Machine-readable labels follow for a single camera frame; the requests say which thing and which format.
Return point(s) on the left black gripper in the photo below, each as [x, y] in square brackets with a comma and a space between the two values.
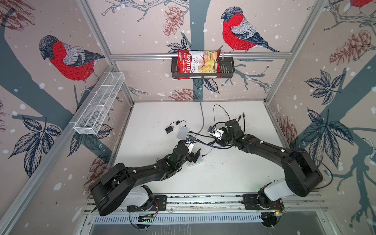
[194, 156]

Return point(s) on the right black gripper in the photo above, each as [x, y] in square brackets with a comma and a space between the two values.
[221, 143]

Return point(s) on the white network switch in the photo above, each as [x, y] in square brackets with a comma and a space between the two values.
[197, 161]
[183, 132]

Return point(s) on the black power adapter with cord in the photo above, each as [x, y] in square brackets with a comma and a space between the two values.
[169, 128]

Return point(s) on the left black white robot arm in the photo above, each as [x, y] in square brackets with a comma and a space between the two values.
[111, 189]

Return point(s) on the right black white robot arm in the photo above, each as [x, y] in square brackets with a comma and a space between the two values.
[301, 173]

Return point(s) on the red cassava chips bag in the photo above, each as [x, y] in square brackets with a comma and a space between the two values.
[190, 62]

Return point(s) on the aluminium mounting rail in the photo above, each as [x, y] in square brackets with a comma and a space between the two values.
[230, 202]

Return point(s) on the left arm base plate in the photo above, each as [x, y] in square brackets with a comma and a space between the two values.
[156, 204]

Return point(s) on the black wall basket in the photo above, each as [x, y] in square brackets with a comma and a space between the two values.
[226, 66]

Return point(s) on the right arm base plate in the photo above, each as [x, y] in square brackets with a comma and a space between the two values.
[254, 202]

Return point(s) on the white wire mesh shelf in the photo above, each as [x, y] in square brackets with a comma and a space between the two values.
[96, 111]

